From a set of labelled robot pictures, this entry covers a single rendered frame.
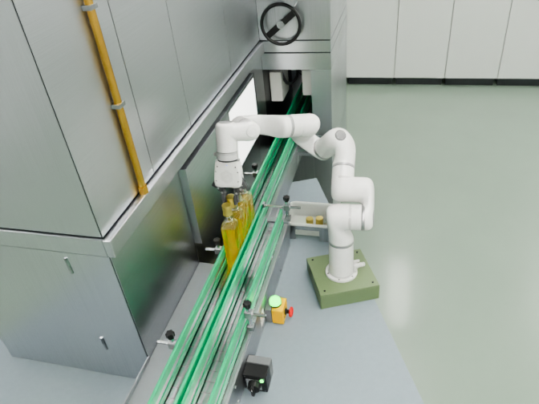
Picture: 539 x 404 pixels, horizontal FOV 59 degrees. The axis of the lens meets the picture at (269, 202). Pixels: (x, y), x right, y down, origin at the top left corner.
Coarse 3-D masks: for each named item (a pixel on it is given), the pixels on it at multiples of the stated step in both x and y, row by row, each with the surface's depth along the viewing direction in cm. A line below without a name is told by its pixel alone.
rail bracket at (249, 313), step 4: (248, 300) 157; (244, 304) 156; (248, 304) 156; (248, 308) 157; (244, 312) 159; (248, 312) 158; (252, 312) 159; (248, 316) 159; (252, 316) 159; (256, 316) 159; (260, 316) 158; (264, 316) 158; (248, 320) 161; (252, 320) 162; (248, 324) 163; (252, 324) 162; (248, 328) 162; (252, 328) 162
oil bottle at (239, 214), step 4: (240, 208) 185; (236, 212) 183; (240, 212) 184; (244, 212) 188; (232, 216) 184; (236, 216) 184; (240, 216) 184; (244, 216) 188; (240, 220) 185; (244, 220) 189; (240, 224) 185; (244, 224) 189; (240, 228) 186; (244, 228) 189; (240, 232) 188; (244, 232) 190; (244, 236) 190
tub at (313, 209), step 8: (304, 208) 229; (312, 208) 228; (320, 208) 226; (296, 216) 230; (304, 216) 230; (312, 216) 229; (296, 224) 215; (304, 224) 214; (312, 224) 213; (320, 224) 213
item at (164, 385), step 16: (288, 112) 279; (272, 144) 250; (272, 160) 250; (256, 192) 225; (224, 256) 187; (208, 288) 173; (208, 304) 174; (192, 320) 161; (192, 336) 162; (176, 352) 150; (176, 368) 151; (160, 384) 141; (160, 400) 142
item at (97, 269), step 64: (0, 0) 93; (64, 0) 107; (128, 0) 131; (192, 0) 171; (0, 64) 102; (64, 64) 108; (128, 64) 134; (192, 64) 174; (256, 64) 250; (0, 128) 113; (64, 128) 110; (192, 128) 177; (0, 192) 127; (64, 192) 121; (128, 192) 138; (0, 256) 144; (64, 256) 136; (128, 256) 141; (192, 256) 187; (0, 320) 166; (64, 320) 156; (128, 320) 147
